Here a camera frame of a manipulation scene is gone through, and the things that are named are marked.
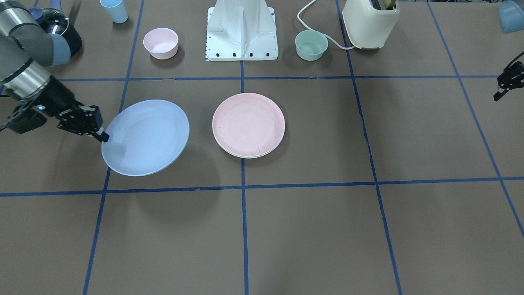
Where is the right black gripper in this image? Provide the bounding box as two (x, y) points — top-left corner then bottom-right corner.
(39, 80), (110, 143)

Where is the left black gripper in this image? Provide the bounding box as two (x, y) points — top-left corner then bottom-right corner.
(493, 61), (524, 102)

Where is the light blue plate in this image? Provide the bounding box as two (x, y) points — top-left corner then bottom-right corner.
(101, 100), (190, 176)

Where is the pink plate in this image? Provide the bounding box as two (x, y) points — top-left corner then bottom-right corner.
(212, 93), (286, 152)

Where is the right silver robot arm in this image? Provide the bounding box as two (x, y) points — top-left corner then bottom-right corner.
(1, 0), (110, 142)

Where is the pink bowl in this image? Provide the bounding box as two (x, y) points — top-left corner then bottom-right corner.
(142, 27), (178, 60)

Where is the dark blue pot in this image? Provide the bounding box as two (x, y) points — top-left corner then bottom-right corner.
(29, 4), (82, 57)

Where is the small blue cup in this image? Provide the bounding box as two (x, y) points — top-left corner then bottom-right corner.
(100, 0), (129, 24)

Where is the beige plate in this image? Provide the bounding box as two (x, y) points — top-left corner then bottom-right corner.
(217, 139), (282, 159)

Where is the cream toaster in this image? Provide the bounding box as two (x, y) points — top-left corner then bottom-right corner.
(342, 0), (400, 50)

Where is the green cup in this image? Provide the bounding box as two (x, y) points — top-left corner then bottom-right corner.
(294, 29), (329, 61)

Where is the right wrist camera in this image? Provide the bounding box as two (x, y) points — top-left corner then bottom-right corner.
(6, 106), (47, 134)

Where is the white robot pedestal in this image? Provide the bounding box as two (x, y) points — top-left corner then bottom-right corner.
(205, 0), (279, 61)

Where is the white toaster power cord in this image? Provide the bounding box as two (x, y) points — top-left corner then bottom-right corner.
(297, 0), (355, 50)

